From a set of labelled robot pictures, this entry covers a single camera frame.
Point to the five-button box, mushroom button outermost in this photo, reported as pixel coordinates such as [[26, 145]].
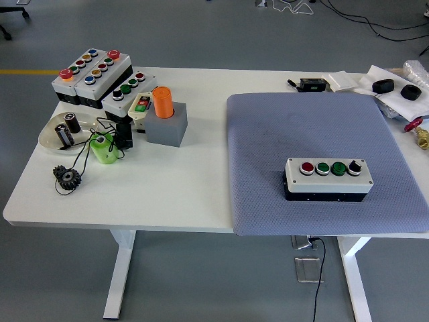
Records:
[[100, 85]]

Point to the five-button box, blue button outermost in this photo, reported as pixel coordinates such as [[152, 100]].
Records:
[[63, 87]]

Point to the black cylindrical capacitor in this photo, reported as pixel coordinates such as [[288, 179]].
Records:
[[64, 135], [72, 124]]

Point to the small black gear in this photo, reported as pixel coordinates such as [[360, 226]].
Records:
[[57, 171]]

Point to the green plastic cylinder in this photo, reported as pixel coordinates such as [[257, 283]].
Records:
[[104, 152]]

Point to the white paper sheet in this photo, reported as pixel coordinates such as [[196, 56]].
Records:
[[395, 100]]

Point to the silver floor socket plate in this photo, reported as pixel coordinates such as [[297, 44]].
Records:
[[308, 270]]

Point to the clear bubble wrap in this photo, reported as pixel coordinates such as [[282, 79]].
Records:
[[415, 70]]

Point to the silver plastic bag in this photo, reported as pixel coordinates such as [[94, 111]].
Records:
[[388, 109]]

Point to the white table leg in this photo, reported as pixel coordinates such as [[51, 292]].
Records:
[[357, 285], [119, 275]]

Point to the small black device green label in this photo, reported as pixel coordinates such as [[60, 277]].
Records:
[[313, 84]]

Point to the orange cylinder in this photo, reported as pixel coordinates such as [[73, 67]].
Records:
[[163, 104]]

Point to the four-button control box, white lid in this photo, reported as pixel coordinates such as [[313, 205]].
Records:
[[112, 102]]

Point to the four-button control box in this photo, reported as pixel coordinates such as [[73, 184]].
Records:
[[112, 102], [328, 184]]

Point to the grey-blue honeycomb mat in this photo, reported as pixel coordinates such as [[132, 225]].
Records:
[[285, 127]]

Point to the black office chair base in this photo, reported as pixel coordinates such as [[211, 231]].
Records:
[[13, 10]]

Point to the flat white box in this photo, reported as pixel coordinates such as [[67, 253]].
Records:
[[342, 82]]

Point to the white shallow bowl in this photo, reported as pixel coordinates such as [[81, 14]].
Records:
[[48, 137]]

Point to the large black gear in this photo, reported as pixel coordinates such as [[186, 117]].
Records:
[[70, 181]]

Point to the short black plug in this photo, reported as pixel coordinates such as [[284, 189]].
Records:
[[293, 84]]

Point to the beige red-green switch box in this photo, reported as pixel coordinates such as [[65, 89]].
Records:
[[140, 105]]

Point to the black power adapter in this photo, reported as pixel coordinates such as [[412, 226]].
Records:
[[124, 134]]

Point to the yellow floor tape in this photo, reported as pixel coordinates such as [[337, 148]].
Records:
[[27, 71]]

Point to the grey block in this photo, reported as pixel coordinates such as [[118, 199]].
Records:
[[167, 129]]

